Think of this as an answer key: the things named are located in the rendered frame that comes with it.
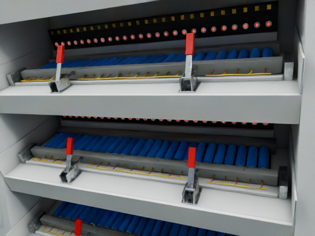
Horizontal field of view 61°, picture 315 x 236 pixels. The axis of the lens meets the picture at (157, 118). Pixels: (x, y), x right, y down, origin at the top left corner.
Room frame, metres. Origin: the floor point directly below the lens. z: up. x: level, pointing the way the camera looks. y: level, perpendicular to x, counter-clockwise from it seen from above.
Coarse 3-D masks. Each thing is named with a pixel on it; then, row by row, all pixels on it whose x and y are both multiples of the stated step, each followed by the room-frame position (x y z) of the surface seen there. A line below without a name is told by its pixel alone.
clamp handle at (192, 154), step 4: (192, 148) 0.44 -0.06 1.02; (196, 148) 0.45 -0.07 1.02; (192, 152) 0.44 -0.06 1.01; (188, 156) 0.44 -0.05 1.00; (192, 156) 0.44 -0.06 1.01; (188, 160) 0.44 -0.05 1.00; (192, 160) 0.44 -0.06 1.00; (188, 164) 0.44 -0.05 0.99; (192, 164) 0.44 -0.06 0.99; (188, 168) 0.44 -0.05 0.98; (192, 168) 0.44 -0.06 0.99; (188, 172) 0.44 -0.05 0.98; (192, 172) 0.43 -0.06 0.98; (188, 176) 0.43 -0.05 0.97; (192, 176) 0.43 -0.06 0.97; (188, 180) 0.43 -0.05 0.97; (192, 180) 0.43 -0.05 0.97; (188, 184) 0.43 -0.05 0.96; (192, 184) 0.43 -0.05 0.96; (188, 188) 0.43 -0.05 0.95; (192, 188) 0.43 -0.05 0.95
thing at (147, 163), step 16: (64, 160) 0.61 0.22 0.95; (96, 160) 0.57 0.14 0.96; (112, 160) 0.55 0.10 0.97; (128, 160) 0.53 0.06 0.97; (144, 160) 0.52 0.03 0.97; (160, 160) 0.51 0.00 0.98; (176, 160) 0.50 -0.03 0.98; (160, 176) 0.49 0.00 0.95; (208, 176) 0.47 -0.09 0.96; (224, 176) 0.46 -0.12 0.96; (240, 176) 0.44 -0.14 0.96; (256, 176) 0.43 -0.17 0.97; (272, 176) 0.42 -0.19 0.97
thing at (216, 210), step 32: (128, 128) 0.65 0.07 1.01; (160, 128) 0.62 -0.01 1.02; (192, 128) 0.58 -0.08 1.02; (224, 128) 0.56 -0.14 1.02; (0, 160) 0.59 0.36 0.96; (32, 160) 0.64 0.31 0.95; (288, 160) 0.48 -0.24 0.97; (32, 192) 0.57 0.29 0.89; (64, 192) 0.53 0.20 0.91; (96, 192) 0.49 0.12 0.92; (128, 192) 0.47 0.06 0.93; (160, 192) 0.46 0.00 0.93; (224, 192) 0.43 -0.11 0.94; (288, 192) 0.41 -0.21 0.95; (192, 224) 0.42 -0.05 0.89; (224, 224) 0.40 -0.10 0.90; (256, 224) 0.37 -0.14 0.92; (288, 224) 0.35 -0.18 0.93
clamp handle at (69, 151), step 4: (68, 140) 0.55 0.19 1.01; (72, 140) 0.55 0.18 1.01; (68, 144) 0.55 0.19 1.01; (72, 144) 0.55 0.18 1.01; (68, 148) 0.54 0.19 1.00; (72, 148) 0.55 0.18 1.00; (68, 152) 0.54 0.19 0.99; (72, 152) 0.55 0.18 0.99; (68, 156) 0.54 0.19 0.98; (68, 160) 0.54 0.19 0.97; (68, 164) 0.54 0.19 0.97; (68, 168) 0.53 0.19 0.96
